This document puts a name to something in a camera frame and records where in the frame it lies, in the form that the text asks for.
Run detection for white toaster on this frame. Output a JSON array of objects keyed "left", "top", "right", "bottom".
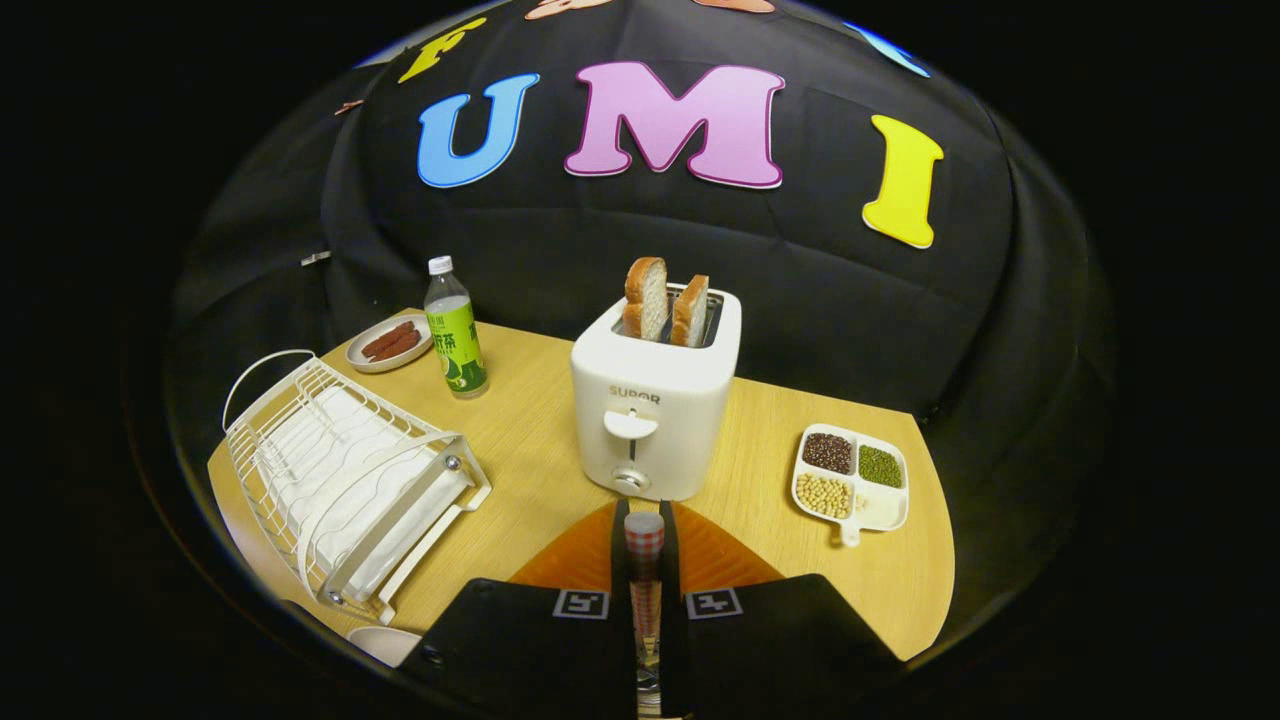
[{"left": 570, "top": 287, "right": 743, "bottom": 502}]

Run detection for white round plate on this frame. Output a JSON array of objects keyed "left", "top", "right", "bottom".
[{"left": 345, "top": 626, "right": 423, "bottom": 668}]

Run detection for small beige plate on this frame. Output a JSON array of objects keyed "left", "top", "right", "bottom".
[{"left": 345, "top": 314, "right": 435, "bottom": 375}]

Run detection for white divided dish with beans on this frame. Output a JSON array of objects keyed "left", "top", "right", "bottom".
[{"left": 791, "top": 424, "right": 910, "bottom": 549}]

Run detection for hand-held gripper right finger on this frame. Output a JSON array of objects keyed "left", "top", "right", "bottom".
[{"left": 660, "top": 500, "right": 901, "bottom": 716}]

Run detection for green label drink bottle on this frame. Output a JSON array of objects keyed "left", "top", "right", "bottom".
[{"left": 424, "top": 256, "right": 490, "bottom": 400}]

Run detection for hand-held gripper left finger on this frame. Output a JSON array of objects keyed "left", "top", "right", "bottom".
[{"left": 400, "top": 500, "right": 641, "bottom": 716}]

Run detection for white wire dish rack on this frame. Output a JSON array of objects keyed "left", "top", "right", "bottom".
[{"left": 222, "top": 349, "right": 493, "bottom": 626}]

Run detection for spoon with red checked handle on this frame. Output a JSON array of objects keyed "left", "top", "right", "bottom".
[{"left": 624, "top": 512, "right": 666, "bottom": 716}]

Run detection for toasted bread slice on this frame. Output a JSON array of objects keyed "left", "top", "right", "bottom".
[
  {"left": 669, "top": 275, "right": 710, "bottom": 349},
  {"left": 622, "top": 257, "right": 669, "bottom": 342}
]

